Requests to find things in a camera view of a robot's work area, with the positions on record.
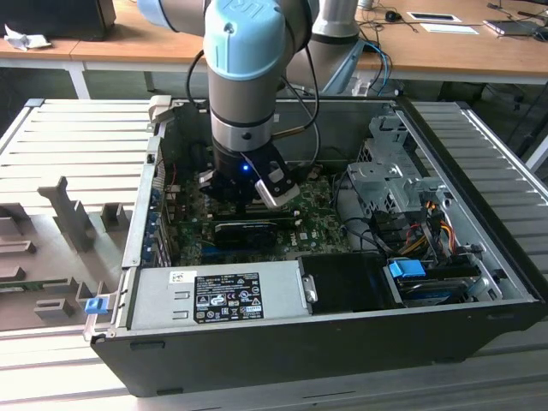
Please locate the green motherboard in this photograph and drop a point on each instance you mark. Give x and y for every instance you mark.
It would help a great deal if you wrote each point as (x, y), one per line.
(317, 227)

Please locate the crumpled white paper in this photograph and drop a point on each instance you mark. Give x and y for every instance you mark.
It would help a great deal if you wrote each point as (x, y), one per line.
(25, 40)

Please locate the black graphics card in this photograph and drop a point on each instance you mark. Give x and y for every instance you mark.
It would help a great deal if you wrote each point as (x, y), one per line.
(244, 235)

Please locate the blue expansion slot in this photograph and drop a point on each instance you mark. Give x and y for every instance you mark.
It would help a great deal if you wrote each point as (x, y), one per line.
(214, 254)

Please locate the green RAM stick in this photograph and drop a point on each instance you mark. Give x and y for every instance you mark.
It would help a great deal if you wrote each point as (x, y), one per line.
(34, 284)
(274, 217)

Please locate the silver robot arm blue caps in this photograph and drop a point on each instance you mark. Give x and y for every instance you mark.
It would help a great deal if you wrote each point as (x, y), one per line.
(242, 107)

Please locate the hard disk in blue carrier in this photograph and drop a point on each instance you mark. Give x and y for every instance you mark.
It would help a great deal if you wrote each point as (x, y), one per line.
(404, 269)

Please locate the black open PC case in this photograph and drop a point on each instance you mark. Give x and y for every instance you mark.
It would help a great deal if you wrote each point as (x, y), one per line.
(299, 355)

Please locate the beige case latch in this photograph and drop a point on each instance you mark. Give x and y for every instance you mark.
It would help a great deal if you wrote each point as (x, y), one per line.
(159, 107)

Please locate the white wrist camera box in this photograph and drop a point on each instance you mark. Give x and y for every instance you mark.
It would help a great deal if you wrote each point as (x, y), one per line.
(278, 197)

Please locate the grey parts rack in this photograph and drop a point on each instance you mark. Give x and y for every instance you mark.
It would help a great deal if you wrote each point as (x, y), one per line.
(47, 240)

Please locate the black plastic shroud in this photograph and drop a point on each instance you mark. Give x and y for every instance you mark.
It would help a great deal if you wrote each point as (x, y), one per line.
(342, 282)

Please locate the blue case latch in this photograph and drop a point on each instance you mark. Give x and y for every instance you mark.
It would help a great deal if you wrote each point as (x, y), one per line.
(95, 307)

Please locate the black monitor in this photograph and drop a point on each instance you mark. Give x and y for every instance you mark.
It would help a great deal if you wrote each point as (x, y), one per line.
(55, 19)

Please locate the grey power supply unit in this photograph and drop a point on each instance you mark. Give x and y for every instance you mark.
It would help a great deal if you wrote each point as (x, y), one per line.
(162, 299)

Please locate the grey metal drive cage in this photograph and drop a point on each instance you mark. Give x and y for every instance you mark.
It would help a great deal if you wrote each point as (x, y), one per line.
(377, 184)

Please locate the wooden desk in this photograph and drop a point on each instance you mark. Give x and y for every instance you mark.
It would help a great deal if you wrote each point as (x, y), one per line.
(128, 47)

